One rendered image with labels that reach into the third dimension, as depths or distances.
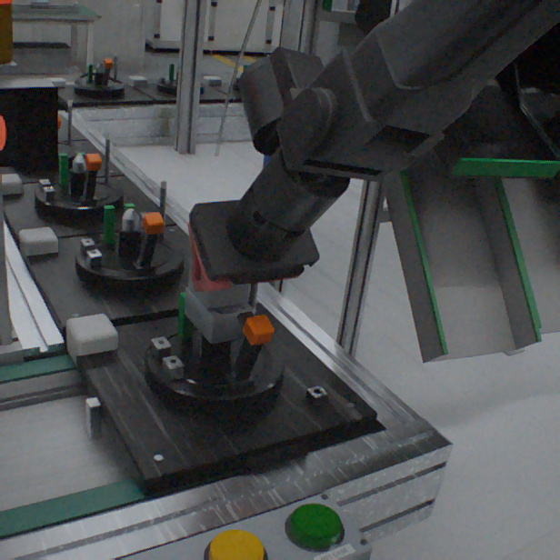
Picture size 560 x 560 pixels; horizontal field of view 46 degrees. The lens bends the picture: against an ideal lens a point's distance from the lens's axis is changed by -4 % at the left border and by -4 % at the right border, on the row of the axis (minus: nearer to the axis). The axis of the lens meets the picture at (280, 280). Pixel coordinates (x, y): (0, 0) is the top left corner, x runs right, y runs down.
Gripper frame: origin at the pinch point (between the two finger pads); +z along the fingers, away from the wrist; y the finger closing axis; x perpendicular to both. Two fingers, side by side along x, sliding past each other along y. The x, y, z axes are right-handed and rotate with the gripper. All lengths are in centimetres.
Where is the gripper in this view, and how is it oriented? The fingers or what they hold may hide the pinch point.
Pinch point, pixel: (220, 277)
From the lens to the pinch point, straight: 64.5
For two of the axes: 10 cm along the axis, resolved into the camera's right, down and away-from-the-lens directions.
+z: -4.2, 4.1, 8.1
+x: 3.1, 9.0, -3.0
